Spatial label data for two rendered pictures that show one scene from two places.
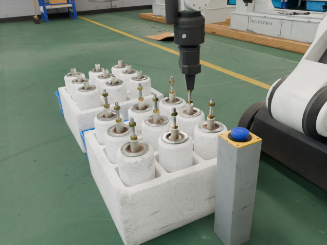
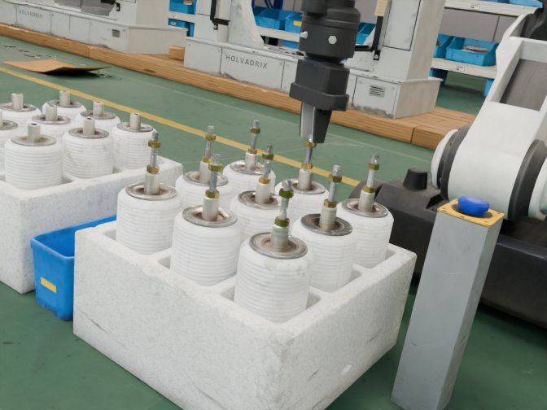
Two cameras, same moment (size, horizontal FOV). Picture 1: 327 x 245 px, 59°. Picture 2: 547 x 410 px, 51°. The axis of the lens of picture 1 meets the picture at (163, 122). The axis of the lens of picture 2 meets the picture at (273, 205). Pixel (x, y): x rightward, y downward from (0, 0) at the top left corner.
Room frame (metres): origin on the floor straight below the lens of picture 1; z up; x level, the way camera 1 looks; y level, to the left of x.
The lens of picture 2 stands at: (0.08, 0.43, 0.54)
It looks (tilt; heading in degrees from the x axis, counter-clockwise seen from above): 20 degrees down; 329
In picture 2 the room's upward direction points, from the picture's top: 8 degrees clockwise
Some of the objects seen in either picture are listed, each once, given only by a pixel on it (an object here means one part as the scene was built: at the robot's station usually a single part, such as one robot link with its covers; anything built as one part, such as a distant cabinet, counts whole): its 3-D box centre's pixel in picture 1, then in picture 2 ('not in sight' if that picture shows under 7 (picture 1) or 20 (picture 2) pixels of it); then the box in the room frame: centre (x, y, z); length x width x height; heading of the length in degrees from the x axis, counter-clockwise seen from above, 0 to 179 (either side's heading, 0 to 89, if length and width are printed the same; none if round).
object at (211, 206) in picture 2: (119, 126); (211, 207); (0.75, 0.13, 0.26); 0.02 x 0.02 x 0.03
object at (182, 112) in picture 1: (189, 112); (303, 187); (0.85, -0.09, 0.25); 0.08 x 0.08 x 0.01
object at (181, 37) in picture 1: (188, 48); (321, 65); (0.85, -0.08, 0.46); 0.13 x 0.10 x 0.12; 2
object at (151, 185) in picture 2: (107, 112); (151, 183); (0.86, 0.18, 0.26); 0.02 x 0.02 x 0.03
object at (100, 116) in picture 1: (108, 115); (151, 191); (0.86, 0.18, 0.25); 0.08 x 0.08 x 0.01
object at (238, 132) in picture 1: (239, 134); (472, 207); (0.57, -0.17, 0.32); 0.04 x 0.04 x 0.02
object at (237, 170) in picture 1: (235, 191); (444, 313); (0.57, -0.17, 0.16); 0.07 x 0.07 x 0.31; 25
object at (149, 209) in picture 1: (159, 164); (248, 292); (0.80, 0.02, 0.09); 0.39 x 0.39 x 0.18; 25
